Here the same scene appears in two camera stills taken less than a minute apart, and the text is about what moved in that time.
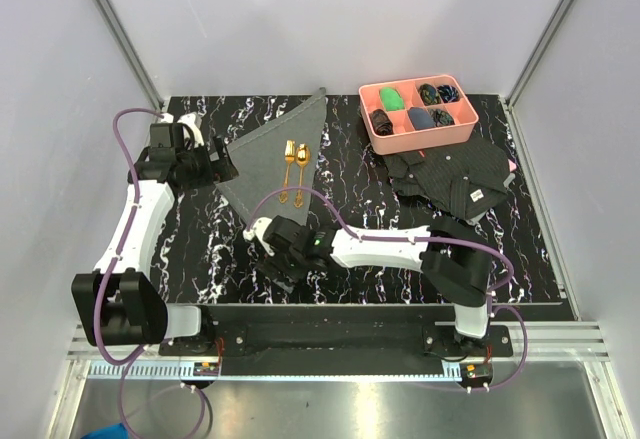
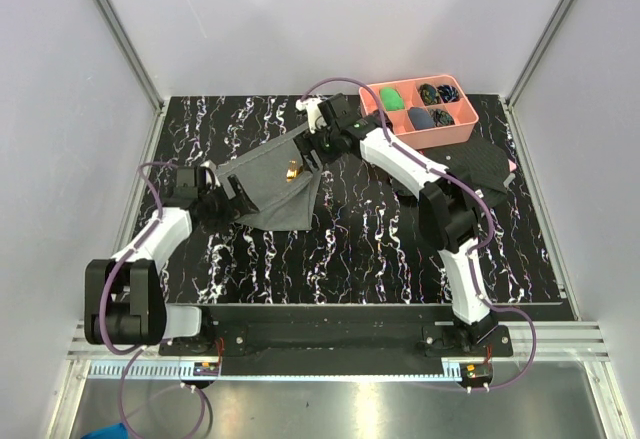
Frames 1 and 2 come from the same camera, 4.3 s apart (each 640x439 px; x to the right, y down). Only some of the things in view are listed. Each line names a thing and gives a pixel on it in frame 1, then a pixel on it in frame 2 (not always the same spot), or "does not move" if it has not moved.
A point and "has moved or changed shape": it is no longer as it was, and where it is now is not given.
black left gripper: (224, 168) to (240, 205)
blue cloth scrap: (116, 431) does not move
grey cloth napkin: (277, 164) has moved or changed shape
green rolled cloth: (392, 100) does not move
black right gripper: (272, 265) to (305, 143)
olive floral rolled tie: (429, 95) does not move
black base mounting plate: (337, 341) does not move
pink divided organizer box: (415, 113) does not move
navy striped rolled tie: (449, 93) does not move
